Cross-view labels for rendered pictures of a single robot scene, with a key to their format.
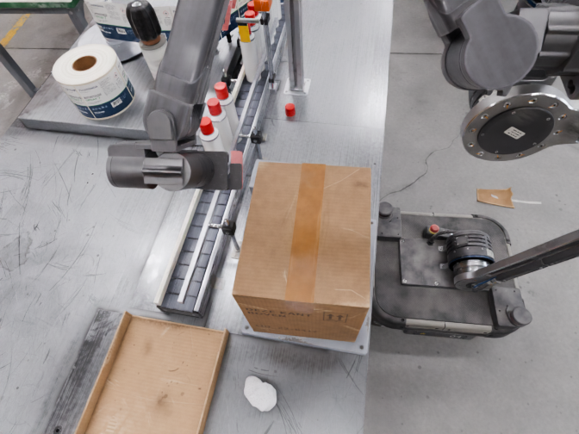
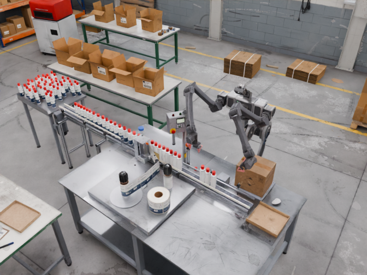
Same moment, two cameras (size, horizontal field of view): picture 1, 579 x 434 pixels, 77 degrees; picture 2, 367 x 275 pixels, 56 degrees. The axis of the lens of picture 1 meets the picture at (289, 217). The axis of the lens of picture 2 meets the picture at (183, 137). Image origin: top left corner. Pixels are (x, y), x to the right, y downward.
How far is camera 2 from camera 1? 294 cm
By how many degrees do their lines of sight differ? 48
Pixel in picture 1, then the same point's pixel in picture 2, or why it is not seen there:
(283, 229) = (255, 166)
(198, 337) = (258, 209)
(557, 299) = not seen: hidden behind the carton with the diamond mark
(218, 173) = not seen: hidden behind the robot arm
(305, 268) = (265, 166)
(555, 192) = (225, 151)
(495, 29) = (265, 119)
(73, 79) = (165, 198)
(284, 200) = not seen: hidden behind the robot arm
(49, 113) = (153, 222)
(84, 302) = (236, 230)
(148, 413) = (272, 222)
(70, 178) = (185, 226)
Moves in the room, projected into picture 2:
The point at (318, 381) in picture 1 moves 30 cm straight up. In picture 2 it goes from (277, 192) to (282, 169)
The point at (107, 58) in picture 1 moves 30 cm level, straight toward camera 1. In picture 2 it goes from (160, 189) to (194, 187)
